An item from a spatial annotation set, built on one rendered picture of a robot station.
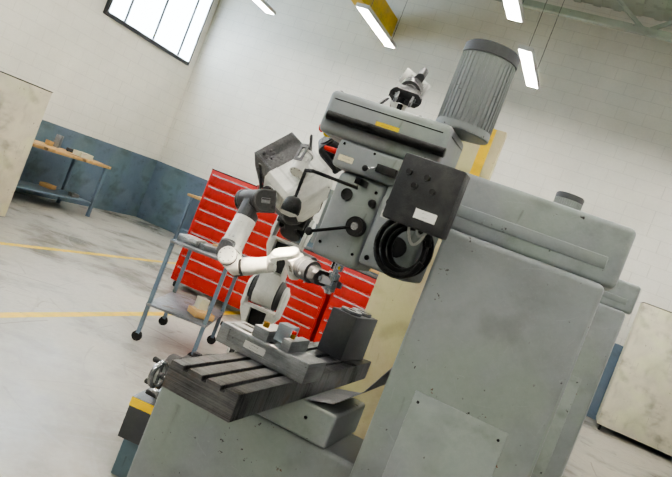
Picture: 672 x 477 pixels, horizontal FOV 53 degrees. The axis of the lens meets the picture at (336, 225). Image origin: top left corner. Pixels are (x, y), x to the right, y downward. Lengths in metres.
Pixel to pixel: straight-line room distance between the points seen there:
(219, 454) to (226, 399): 0.67
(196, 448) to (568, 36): 10.50
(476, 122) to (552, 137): 9.33
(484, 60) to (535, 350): 0.98
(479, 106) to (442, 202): 0.47
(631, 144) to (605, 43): 1.72
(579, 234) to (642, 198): 9.28
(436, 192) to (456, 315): 0.39
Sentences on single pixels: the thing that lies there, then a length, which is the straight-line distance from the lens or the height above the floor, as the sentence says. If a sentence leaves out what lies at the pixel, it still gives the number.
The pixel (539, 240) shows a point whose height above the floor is 1.63.
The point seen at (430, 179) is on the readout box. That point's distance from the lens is 2.06.
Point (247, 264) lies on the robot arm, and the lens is 2.68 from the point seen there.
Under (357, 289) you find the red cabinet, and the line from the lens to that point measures 7.21.
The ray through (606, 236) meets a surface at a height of 1.71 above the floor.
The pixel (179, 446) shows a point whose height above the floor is 0.49.
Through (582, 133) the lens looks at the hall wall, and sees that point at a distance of 11.69.
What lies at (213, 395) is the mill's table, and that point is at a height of 0.89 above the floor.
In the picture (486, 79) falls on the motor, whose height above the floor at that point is 2.08.
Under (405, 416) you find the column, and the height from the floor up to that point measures 0.96.
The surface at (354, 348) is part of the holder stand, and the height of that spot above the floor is 0.98.
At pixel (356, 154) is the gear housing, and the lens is 2.40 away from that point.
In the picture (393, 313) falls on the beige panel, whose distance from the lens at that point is 4.21.
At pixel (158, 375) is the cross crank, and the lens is 2.83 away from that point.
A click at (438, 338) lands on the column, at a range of 2.16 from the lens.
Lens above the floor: 1.47
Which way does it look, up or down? 1 degrees down
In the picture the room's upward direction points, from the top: 21 degrees clockwise
